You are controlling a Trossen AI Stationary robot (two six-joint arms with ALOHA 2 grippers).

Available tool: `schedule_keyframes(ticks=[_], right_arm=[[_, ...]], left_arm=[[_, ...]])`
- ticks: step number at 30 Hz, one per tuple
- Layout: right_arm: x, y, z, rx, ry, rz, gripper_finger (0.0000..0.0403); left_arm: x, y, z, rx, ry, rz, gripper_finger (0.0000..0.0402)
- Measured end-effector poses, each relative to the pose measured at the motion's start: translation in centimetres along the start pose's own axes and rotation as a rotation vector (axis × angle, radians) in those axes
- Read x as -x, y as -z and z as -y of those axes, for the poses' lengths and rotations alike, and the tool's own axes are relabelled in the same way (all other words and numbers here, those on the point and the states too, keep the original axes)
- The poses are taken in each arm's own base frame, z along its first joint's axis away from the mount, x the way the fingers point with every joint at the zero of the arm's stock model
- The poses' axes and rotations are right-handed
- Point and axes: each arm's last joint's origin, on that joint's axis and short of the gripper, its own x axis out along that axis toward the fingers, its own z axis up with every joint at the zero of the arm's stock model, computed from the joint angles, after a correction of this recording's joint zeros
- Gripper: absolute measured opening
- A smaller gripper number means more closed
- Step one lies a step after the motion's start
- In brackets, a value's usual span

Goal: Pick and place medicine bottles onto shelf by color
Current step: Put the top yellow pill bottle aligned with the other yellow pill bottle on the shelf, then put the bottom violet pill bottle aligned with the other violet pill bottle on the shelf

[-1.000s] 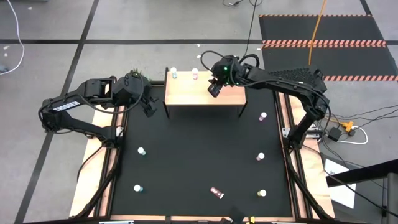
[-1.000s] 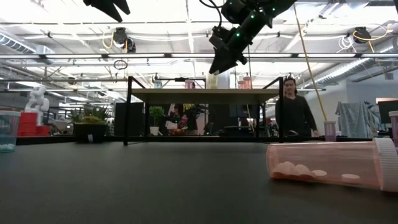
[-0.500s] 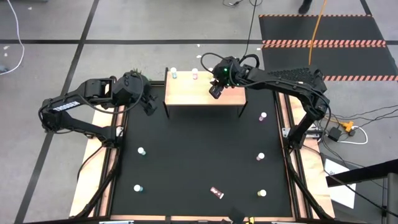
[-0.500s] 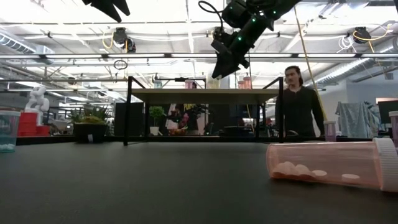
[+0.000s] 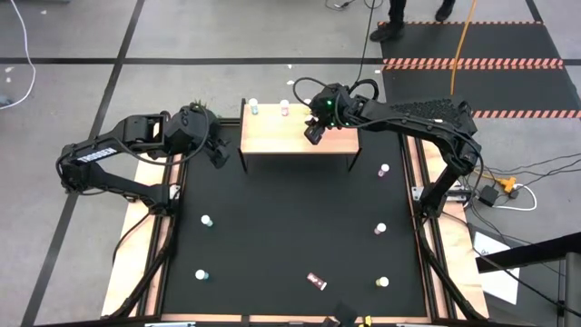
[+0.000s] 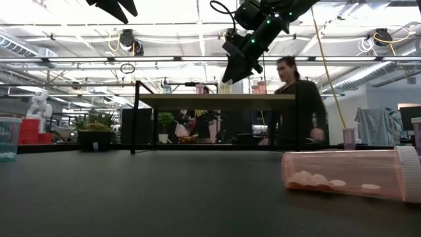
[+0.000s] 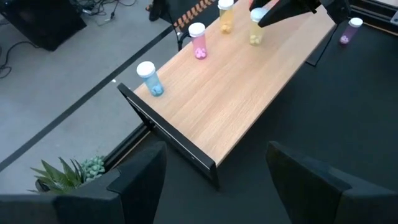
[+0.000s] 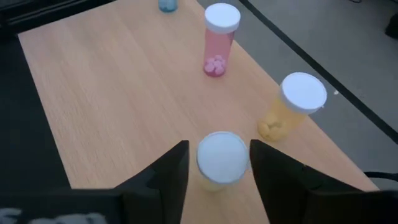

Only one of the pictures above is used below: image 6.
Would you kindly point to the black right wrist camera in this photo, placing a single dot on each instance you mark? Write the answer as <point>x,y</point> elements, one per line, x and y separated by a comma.
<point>232,47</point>

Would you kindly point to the teal pill bottle white cap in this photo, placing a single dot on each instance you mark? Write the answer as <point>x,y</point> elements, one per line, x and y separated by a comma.
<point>8,141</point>

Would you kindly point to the green plant in white pot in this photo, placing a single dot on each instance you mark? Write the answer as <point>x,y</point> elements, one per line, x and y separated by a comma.
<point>165,120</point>

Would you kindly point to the dark monitor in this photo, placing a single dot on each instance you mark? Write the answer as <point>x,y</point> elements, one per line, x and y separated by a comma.
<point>411,113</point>

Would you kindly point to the white robot figure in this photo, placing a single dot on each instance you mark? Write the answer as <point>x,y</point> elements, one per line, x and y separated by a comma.
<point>39,107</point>

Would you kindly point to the red boxes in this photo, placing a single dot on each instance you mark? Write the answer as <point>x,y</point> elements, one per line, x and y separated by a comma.
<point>31,131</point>

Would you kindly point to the long ceiling light strip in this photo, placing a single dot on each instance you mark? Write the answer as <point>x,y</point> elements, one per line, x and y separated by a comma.
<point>148,59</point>

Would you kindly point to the silver ventilation duct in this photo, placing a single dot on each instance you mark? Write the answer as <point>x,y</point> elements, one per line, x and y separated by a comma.
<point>361,77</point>

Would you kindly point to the potted succulent plant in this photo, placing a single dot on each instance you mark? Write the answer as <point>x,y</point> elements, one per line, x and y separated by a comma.
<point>95,141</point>

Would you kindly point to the person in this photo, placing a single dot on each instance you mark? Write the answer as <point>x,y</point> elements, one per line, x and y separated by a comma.
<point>302,108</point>
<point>204,128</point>

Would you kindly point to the grey cloth cover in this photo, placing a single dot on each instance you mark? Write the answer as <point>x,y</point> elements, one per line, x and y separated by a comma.
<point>378,125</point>

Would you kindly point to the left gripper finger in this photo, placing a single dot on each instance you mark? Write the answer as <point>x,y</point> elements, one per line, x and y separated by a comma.
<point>130,7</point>
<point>110,10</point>

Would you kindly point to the wooden shelf with black legs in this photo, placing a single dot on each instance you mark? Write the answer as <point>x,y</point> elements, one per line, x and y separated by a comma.
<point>213,102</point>

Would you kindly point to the white column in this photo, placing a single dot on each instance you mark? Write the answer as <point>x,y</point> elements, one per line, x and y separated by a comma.
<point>237,88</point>

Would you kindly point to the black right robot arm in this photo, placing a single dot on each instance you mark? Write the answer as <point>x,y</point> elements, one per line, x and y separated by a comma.
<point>296,6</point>

